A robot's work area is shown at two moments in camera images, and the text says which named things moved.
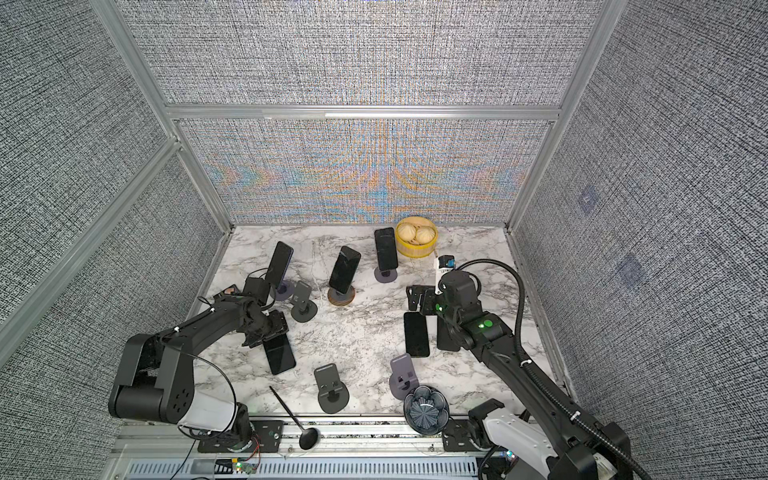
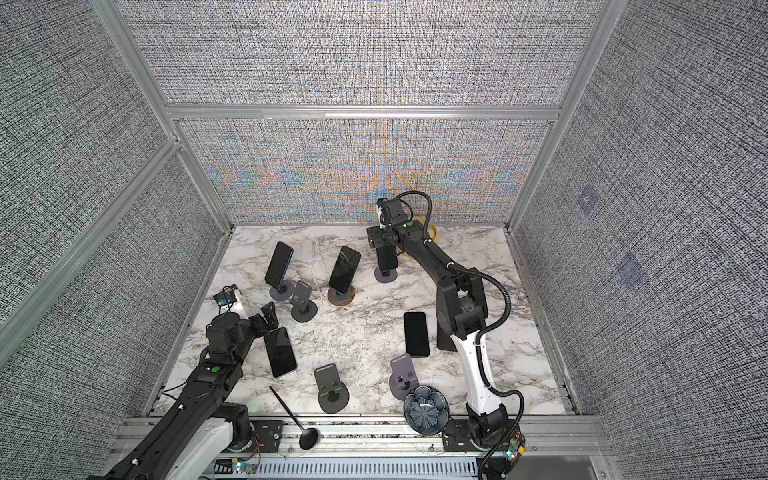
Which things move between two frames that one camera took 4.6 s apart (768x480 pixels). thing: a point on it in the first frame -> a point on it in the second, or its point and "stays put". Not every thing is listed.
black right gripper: [430, 294] -> [375, 236]
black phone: [445, 338] stays put
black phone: [416, 334] stays put
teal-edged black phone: [279, 354] stays put
